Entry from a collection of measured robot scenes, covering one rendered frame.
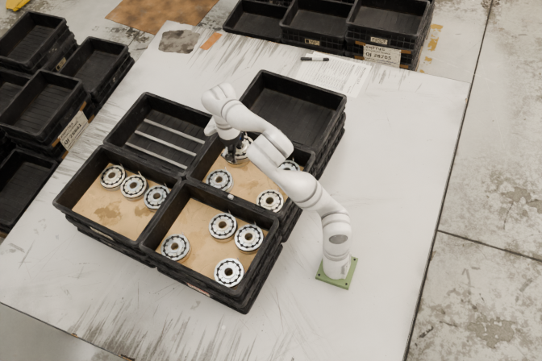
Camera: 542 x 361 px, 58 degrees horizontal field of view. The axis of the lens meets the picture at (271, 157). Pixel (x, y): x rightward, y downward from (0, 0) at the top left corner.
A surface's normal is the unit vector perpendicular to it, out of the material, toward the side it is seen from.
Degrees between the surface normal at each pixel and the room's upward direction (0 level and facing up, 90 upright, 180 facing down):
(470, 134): 0
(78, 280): 0
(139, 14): 0
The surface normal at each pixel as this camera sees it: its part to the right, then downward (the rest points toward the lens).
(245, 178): -0.10, -0.56
